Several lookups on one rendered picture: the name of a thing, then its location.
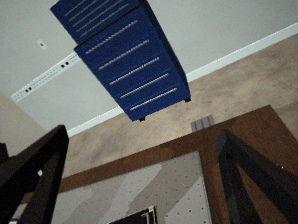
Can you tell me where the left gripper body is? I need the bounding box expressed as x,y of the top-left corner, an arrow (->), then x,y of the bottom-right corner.
13,173 -> 41,210

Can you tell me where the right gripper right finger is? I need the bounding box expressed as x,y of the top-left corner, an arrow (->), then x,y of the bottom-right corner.
216,129 -> 298,224

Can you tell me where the black rectangular frame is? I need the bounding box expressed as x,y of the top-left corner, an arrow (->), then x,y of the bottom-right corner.
107,206 -> 157,224

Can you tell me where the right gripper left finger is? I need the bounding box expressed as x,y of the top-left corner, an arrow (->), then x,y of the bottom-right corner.
0,124 -> 69,224

